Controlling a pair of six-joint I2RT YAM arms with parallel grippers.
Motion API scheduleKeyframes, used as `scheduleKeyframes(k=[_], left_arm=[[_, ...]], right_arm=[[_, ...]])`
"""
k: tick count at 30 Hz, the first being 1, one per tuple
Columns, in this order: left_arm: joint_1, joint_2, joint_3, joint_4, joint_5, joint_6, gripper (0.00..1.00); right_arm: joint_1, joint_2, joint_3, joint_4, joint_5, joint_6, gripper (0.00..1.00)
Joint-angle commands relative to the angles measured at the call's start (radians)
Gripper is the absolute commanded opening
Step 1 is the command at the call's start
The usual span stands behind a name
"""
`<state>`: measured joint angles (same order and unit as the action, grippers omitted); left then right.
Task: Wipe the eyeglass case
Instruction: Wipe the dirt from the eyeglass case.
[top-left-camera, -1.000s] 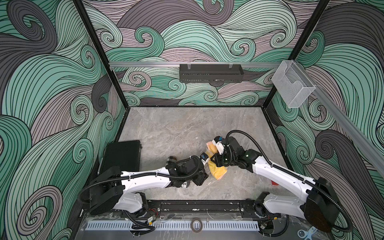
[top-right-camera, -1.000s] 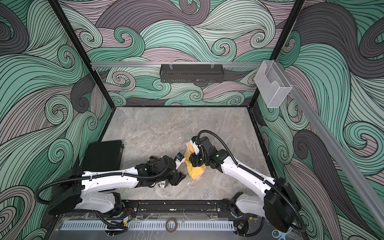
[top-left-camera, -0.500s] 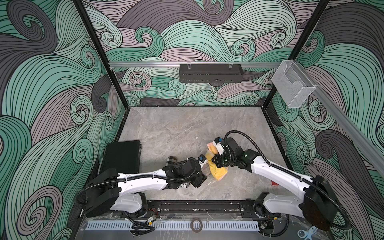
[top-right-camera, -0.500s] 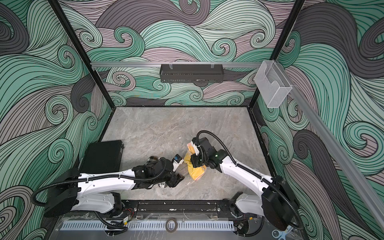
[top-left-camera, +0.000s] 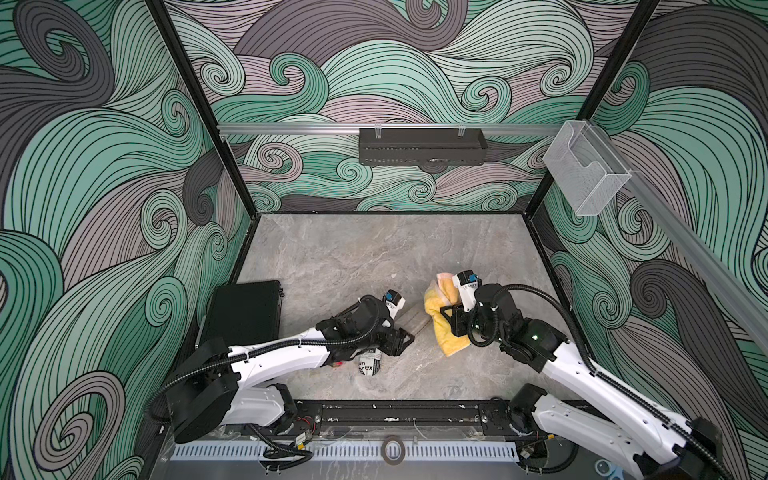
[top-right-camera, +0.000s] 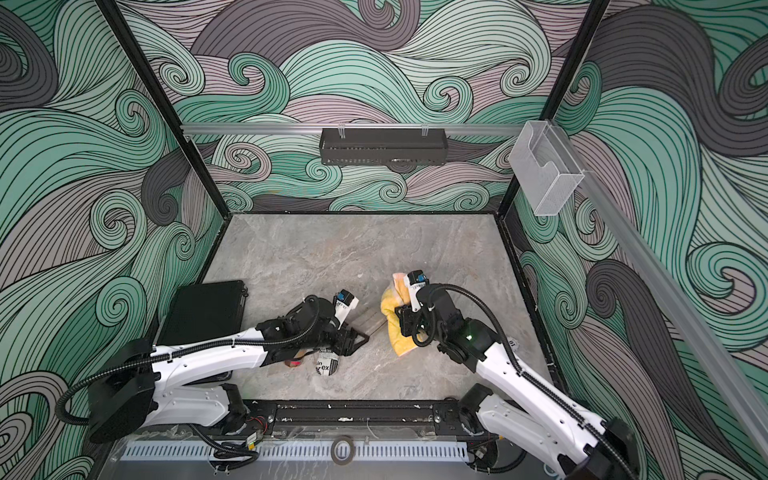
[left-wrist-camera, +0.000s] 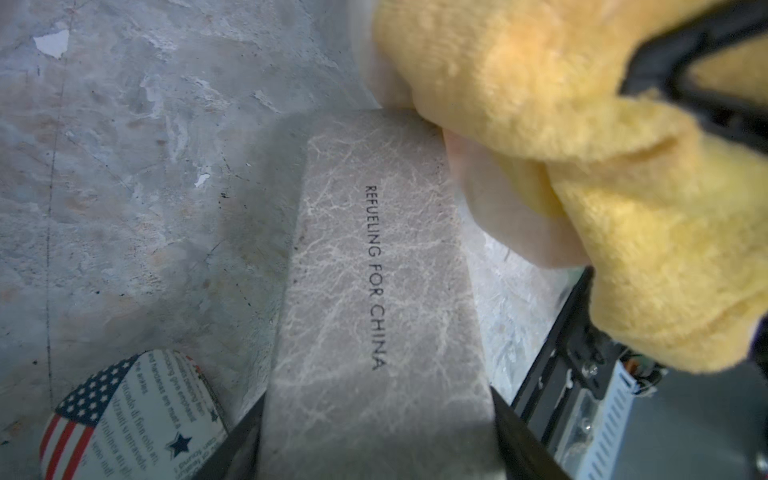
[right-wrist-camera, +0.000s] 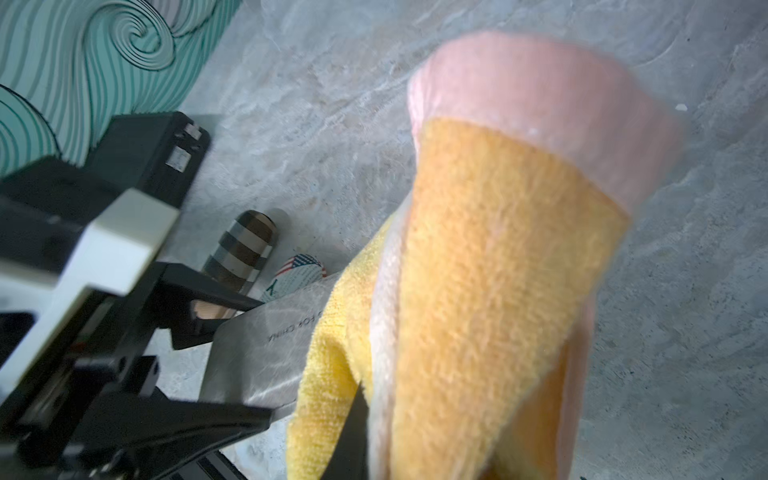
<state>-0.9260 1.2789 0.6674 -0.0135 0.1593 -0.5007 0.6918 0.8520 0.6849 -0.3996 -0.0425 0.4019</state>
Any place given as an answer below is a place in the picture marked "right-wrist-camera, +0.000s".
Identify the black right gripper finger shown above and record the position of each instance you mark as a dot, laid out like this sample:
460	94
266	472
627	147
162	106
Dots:
349	460

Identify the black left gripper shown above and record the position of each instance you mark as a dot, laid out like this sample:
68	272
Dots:
45	208

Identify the yellow pink microfiber cloth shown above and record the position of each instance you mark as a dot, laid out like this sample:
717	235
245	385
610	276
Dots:
465	324

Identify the black flat box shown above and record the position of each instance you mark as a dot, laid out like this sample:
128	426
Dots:
156	153

